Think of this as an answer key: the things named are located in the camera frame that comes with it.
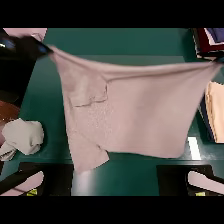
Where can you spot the pink T-shirt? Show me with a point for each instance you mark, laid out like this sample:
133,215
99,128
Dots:
143,110

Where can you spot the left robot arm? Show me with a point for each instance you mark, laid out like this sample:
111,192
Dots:
16,66

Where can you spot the pale grey garment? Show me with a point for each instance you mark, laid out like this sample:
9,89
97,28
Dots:
25,135

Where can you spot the peach garment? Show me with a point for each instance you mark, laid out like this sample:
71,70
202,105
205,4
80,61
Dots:
216,110

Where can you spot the pink garment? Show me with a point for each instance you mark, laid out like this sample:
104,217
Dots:
28,32

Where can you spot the blue garment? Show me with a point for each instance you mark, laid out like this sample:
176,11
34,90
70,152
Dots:
217,32

